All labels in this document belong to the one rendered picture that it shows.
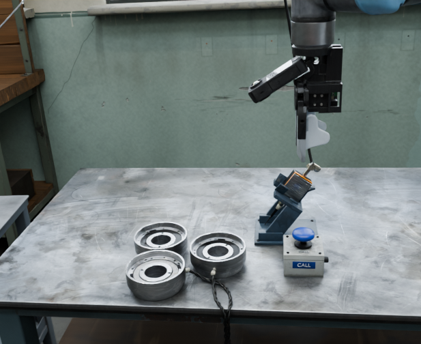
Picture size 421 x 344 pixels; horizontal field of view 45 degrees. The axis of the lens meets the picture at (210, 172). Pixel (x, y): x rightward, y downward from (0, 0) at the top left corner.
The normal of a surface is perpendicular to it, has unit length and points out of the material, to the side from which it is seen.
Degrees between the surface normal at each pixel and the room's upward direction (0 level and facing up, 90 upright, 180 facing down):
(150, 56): 90
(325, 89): 91
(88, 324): 0
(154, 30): 90
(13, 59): 90
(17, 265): 0
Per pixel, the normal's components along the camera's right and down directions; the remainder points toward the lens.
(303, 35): -0.57, 0.36
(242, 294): -0.05, -0.92
